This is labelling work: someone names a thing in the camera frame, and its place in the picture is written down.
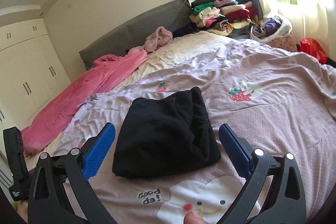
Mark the red plastic bag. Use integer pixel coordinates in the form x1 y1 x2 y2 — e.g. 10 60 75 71
299 38 327 64

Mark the white wardrobe with black handles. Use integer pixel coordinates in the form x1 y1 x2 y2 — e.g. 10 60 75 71
0 17 73 188

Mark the pile of folded clothes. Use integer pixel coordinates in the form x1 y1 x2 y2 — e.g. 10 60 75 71
190 0 264 39

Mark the black sweatshirt with orange patches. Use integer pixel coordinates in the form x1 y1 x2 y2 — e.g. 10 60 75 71
112 87 221 179

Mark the lilac strawberry print duvet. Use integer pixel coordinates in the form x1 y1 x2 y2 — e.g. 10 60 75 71
55 40 335 223

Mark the white bag of clothes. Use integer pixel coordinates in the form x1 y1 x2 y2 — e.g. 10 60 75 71
250 14 293 44

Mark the right hand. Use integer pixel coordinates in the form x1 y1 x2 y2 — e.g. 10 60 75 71
183 212 208 224

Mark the pink fleece blanket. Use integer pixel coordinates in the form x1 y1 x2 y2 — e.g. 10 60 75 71
22 48 147 157

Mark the dusty pink fluffy garment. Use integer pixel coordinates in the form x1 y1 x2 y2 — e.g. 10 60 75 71
143 27 173 53

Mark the grey padded headboard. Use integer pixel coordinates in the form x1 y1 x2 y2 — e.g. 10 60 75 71
79 0 191 70

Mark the beige quilted bed sheet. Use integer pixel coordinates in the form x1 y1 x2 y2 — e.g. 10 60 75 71
26 31 237 169

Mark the dark navy garment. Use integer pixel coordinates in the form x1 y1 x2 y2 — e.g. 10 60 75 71
172 22 199 38

